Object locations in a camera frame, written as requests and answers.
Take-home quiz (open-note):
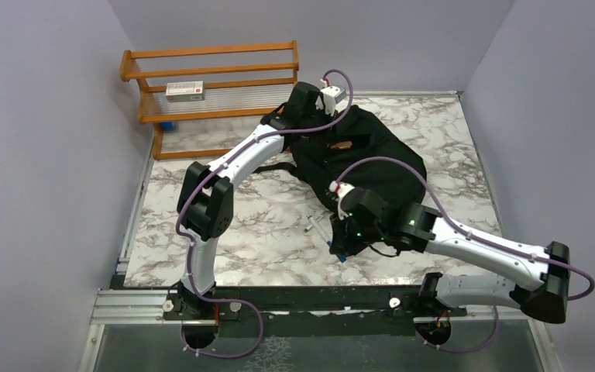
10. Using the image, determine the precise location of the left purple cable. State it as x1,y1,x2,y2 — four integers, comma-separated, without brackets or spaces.
174,69,354,360

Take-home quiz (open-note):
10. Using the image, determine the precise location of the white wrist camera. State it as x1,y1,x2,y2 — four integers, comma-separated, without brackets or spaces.
315,79,347,116
328,181,355,219

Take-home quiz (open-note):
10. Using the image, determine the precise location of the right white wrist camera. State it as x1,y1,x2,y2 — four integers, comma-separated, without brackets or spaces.
328,181,355,219

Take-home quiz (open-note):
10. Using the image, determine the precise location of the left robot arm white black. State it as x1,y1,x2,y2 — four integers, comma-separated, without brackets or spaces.
175,78,353,319

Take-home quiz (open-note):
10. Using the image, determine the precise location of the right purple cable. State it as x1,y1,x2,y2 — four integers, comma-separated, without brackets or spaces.
330,156,595,355

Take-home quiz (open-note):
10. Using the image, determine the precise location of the blue object under shelf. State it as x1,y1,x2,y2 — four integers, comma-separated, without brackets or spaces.
159,122,174,131

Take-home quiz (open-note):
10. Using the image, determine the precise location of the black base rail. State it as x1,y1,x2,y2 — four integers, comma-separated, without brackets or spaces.
162,284,466,338

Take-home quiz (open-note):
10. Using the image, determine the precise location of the copper orange pen case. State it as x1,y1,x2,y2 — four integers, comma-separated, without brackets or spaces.
330,141,353,151

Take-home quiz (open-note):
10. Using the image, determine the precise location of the purple cable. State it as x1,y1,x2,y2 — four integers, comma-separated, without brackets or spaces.
174,69,354,360
330,156,595,355

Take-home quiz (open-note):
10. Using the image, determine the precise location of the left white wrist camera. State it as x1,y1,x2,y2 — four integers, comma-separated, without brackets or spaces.
315,79,347,116

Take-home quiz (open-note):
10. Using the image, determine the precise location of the wooden shelf rack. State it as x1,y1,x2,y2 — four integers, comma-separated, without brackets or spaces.
119,40,300,160

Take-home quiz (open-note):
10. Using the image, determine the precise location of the black student backpack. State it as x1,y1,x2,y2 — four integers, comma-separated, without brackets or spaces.
252,105,428,212

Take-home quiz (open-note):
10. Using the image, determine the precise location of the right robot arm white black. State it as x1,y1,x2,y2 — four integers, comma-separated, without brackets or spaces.
329,182,570,324

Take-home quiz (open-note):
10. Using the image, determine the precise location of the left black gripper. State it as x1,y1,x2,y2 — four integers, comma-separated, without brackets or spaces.
298,103,338,146

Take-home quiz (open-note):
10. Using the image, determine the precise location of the white red box on shelf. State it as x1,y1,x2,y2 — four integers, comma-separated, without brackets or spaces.
164,81,205,102

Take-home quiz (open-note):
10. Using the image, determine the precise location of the blue capped marker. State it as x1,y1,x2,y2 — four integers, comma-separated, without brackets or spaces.
316,215,332,247

